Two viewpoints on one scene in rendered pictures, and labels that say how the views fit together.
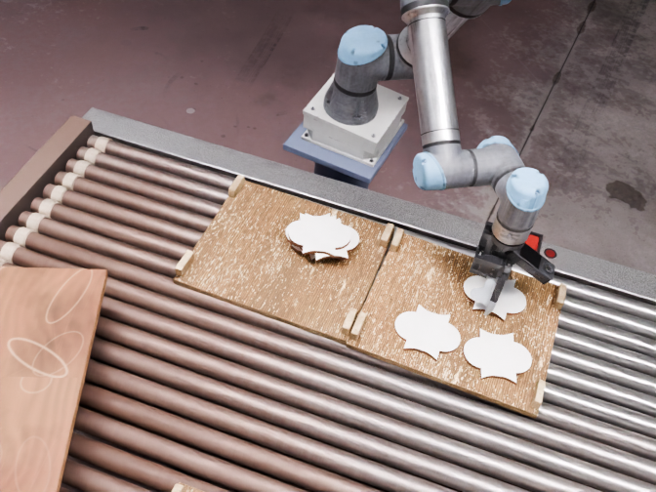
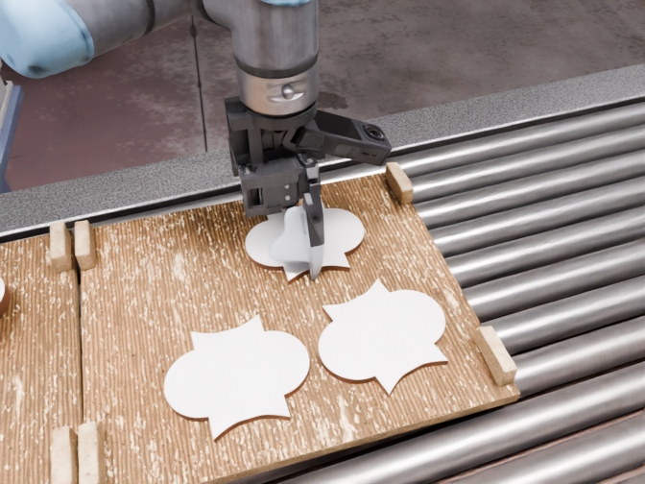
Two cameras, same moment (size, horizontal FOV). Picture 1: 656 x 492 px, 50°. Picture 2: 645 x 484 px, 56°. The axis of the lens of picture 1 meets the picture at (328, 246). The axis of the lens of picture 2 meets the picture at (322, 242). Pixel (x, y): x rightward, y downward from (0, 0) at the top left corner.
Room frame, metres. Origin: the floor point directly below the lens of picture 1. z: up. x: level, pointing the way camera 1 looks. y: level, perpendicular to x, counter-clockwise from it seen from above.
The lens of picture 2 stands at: (0.55, -0.13, 1.47)
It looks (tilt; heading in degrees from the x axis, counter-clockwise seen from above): 47 degrees down; 327
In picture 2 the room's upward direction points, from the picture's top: straight up
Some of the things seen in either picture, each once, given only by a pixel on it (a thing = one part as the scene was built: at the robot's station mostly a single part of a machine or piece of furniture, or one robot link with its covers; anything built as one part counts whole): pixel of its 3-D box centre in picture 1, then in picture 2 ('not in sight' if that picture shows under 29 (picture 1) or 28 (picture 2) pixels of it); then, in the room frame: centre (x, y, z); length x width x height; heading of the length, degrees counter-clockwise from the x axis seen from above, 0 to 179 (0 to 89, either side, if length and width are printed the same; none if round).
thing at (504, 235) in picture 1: (512, 227); (278, 80); (0.99, -0.36, 1.16); 0.08 x 0.08 x 0.05
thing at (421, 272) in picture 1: (460, 316); (275, 306); (0.93, -0.31, 0.93); 0.41 x 0.35 x 0.02; 73
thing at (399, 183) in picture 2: (560, 296); (398, 182); (1.00, -0.53, 0.95); 0.06 x 0.02 x 0.03; 163
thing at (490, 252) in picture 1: (498, 251); (275, 149); (0.99, -0.36, 1.08); 0.09 x 0.08 x 0.12; 74
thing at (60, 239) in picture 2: (387, 234); (60, 246); (1.12, -0.14, 0.95); 0.06 x 0.02 x 0.03; 165
